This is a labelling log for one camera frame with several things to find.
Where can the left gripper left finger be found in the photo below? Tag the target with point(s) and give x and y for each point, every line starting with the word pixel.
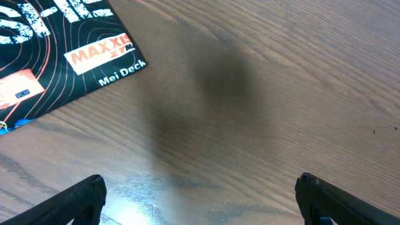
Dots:
pixel 80 204

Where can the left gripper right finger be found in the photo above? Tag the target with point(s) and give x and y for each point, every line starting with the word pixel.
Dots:
pixel 322 203

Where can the black printed folded shirt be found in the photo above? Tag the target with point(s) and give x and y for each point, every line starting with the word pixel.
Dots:
pixel 56 51

